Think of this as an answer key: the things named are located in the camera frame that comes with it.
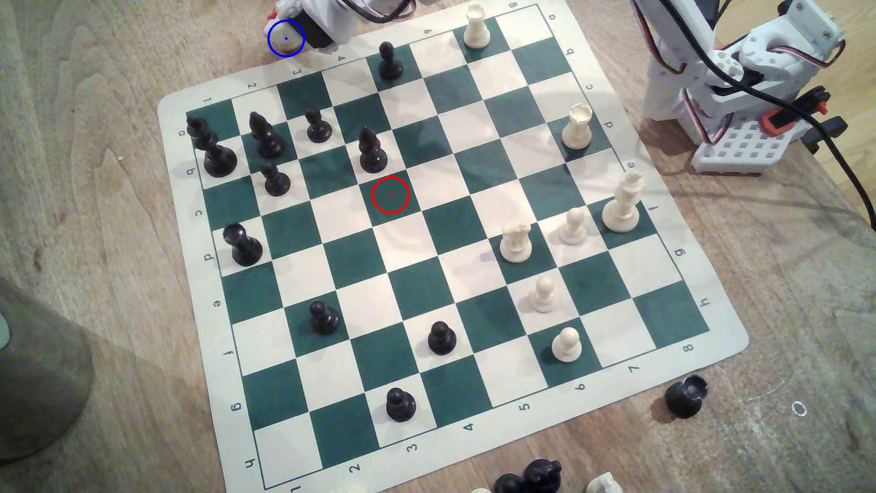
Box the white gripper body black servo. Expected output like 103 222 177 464
301 0 360 53

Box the white chess pawn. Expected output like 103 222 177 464
552 326 583 364
558 207 589 247
271 22 303 57
530 275 560 315

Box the black chess bishop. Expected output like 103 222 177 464
248 111 285 160
359 126 389 174

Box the black chess queen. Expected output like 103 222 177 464
186 115 216 150

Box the white chess rook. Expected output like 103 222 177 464
463 3 492 49
500 223 534 264

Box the green white chess mat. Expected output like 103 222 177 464
157 0 750 493

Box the white chess king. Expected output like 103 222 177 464
601 169 644 234

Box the black chess knight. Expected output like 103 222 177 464
523 459 563 493

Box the black chess rook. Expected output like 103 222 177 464
664 374 709 419

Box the white rook right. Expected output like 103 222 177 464
562 103 594 151

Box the dark grey blurry cylinder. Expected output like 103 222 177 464
0 277 94 461

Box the black orange table clamp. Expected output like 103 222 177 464
761 85 850 155

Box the red black servo wire bundle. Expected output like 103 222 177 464
339 0 417 23
633 0 730 146

